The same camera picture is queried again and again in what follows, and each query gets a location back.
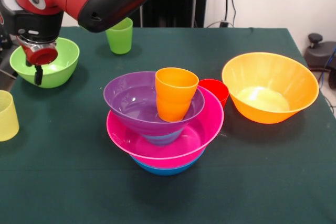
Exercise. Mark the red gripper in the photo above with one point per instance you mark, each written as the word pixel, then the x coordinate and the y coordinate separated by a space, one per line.
pixel 42 56

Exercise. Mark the green plastic bowl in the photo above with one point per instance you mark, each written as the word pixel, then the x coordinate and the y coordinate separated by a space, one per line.
pixel 63 61

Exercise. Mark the purple plastic bowl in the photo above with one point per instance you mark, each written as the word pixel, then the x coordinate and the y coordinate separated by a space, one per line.
pixel 131 103

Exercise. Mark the orange plastic cup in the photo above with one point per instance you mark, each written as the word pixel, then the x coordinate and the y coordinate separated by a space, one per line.
pixel 173 95

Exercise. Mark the small blue plastic bowl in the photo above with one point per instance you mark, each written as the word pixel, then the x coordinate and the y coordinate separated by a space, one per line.
pixel 162 140

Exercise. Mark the pink plastic bowl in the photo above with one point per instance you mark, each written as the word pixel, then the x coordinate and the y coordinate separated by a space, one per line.
pixel 207 129

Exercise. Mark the black equipment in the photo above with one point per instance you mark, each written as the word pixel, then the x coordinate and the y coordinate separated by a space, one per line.
pixel 4 43

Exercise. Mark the yellow plastic cup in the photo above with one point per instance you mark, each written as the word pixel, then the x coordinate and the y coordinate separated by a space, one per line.
pixel 8 119

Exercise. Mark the green plastic cup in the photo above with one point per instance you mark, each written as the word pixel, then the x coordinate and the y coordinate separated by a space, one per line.
pixel 119 40

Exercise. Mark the large blue plastic bowl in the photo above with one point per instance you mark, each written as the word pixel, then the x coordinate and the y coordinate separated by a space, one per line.
pixel 165 171

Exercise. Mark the red plastic cup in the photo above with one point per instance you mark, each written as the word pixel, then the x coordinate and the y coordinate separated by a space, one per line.
pixel 216 90

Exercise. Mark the large orange plastic bowl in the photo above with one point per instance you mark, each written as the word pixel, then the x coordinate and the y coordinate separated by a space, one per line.
pixel 262 77

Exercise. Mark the dark green tablecloth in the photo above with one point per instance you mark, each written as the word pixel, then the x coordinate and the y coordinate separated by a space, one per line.
pixel 236 182

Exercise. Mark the black wheeled base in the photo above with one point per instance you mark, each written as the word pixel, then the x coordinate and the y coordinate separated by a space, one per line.
pixel 319 53

